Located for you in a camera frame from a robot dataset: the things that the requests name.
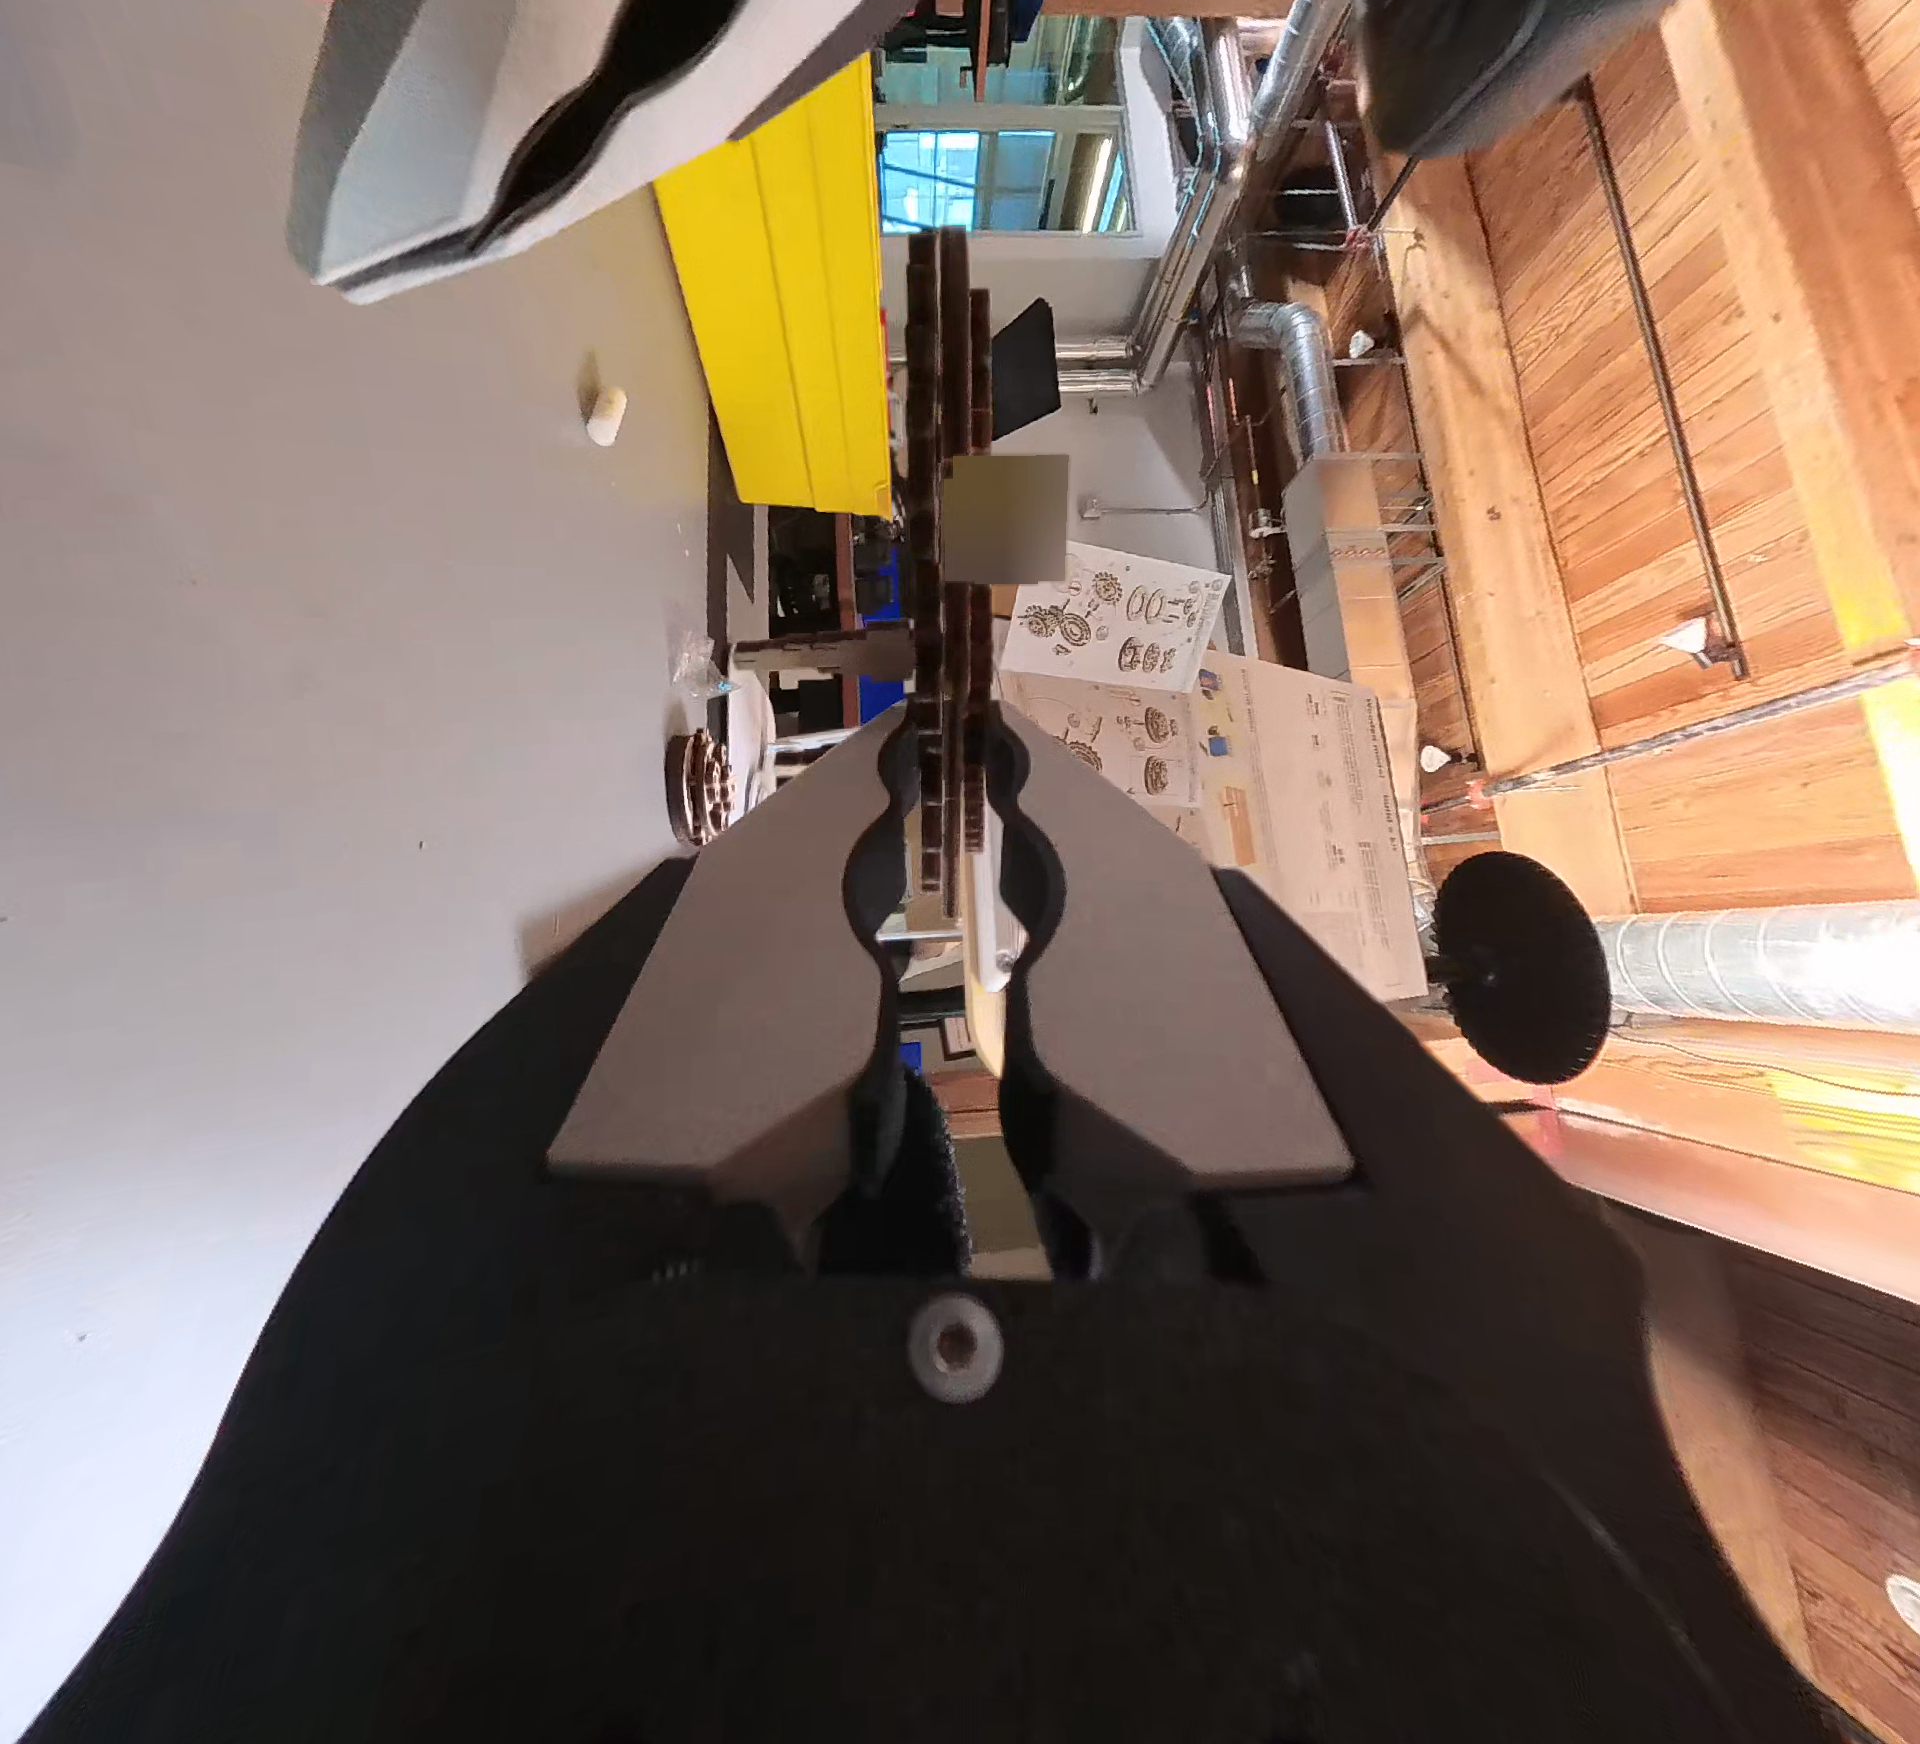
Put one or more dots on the small round wooden gear stack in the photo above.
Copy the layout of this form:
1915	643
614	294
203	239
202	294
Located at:
699	793

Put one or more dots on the white book stand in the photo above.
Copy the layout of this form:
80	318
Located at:
751	738

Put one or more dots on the black round disc stand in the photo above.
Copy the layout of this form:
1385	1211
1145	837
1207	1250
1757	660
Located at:
1523	972

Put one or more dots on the silver air duct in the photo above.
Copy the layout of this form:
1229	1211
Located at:
1757	966
1307	365

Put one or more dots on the small white peg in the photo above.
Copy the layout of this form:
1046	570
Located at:
605	411

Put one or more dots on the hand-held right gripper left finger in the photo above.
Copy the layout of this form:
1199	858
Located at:
717	1024

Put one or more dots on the wooden gear assembly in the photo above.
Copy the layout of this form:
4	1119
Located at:
944	349

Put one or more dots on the small instruction sheet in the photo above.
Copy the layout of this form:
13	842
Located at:
1123	623

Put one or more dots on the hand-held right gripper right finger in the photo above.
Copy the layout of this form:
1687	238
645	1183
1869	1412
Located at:
1185	1024

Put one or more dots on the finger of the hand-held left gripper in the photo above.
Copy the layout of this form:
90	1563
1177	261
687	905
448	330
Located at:
811	35
481	8

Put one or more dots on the clear plastic bag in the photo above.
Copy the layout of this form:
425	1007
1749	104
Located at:
701	670

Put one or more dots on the yellow plastic bin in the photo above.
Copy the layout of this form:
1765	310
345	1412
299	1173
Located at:
780	274

